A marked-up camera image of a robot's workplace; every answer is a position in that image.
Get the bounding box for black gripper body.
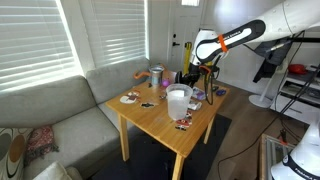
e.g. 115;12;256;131
187;62;203;79

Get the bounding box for white packet with green print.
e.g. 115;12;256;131
187;99;203;112

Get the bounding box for translucent plastic container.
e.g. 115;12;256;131
165;83;194;121

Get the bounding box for black oval case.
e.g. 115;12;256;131
174;70;190;86

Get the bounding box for metal tumbler cup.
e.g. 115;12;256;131
148;65;165;88

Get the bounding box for small snack packet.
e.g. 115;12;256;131
174;111;194;132

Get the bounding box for small black sticker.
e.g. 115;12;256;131
139;101;156;109

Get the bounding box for orange octopus plush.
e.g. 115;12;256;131
133;63;167;80

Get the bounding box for white entrance door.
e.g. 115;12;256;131
167;0;207;73

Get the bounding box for light wooden table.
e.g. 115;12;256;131
104;69;231;180

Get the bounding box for white stand with round base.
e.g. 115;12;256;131
248;71;278;109

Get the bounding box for narrow white window blinds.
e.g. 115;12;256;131
78;0;149;69

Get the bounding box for dark floor rug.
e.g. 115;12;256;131
88;113;233;180

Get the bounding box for white shelf unit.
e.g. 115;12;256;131
269;64;320;126

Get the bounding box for glass sided box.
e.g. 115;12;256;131
259;133;298;180

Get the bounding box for red object on shelf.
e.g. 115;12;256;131
287;63;308;76

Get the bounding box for grey fabric sofa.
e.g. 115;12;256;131
0;57;153;180

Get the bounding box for red patterned cloth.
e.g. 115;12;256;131
23;125;60;167

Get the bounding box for wide white window blinds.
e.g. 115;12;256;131
0;0;84;93

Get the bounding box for plain white cushion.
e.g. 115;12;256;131
32;161;83;180

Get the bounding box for retro patterned cushion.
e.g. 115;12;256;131
0;127;34;180

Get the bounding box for orange wrist cable strap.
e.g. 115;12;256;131
199;65;212;75

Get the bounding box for yellow post with black cap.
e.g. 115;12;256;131
182;41;193;75

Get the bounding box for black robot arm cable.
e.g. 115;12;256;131
199;49;223;106

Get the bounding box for orange forearm cable strap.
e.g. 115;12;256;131
218;34;230;53

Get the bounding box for black floor cable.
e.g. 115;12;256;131
216;106;291;180

